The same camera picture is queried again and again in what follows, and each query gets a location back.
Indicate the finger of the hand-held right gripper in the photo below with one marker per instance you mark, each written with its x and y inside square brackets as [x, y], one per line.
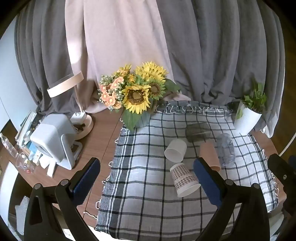
[278, 165]

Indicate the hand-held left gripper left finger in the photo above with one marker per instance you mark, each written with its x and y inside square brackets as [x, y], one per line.
[87, 177]

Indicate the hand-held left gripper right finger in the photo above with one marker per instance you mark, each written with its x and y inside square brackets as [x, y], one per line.
[205, 182]

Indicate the brown checked paper cup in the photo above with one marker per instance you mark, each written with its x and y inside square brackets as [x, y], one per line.
[185, 178]

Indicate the pink cup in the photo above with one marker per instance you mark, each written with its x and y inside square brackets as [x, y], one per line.
[208, 153]

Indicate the clear printed plastic cup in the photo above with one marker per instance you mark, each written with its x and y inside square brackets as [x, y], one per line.
[225, 150]

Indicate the plain white paper cup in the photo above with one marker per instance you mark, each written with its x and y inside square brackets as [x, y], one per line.
[177, 148]

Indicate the dark clear glass cup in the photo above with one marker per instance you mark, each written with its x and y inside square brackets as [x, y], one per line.
[197, 132]

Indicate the small white boxes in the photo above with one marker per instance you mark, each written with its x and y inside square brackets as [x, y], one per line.
[46, 165]

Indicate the white table appliance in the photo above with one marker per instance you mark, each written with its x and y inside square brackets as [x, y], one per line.
[50, 136]

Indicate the green plant in white pot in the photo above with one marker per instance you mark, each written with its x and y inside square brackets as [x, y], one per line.
[246, 120]

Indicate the plaid checked cloth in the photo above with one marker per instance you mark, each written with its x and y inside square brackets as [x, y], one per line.
[143, 185]

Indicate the white charger plug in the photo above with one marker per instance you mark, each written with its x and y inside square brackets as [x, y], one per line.
[77, 118]

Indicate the clear plastic container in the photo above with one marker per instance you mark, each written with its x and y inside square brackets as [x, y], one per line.
[24, 162]

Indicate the white ribbed object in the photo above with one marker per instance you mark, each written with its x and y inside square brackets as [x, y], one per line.
[20, 208]

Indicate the stack of books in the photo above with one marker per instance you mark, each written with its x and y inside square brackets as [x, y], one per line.
[25, 129]

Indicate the grey vase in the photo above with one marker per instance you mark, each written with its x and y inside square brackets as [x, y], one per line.
[144, 120]

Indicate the clear plastic bottle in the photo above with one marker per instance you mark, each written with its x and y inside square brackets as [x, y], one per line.
[9, 146]

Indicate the sunflower bouquet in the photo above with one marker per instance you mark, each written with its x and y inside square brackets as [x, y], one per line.
[136, 97]

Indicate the white desk lamp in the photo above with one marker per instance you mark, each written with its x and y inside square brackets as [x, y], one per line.
[64, 84]

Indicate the grey curtain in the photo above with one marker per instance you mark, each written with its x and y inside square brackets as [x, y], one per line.
[46, 46]
[219, 51]

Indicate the pink curtain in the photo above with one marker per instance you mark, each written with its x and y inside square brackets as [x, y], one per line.
[120, 41]

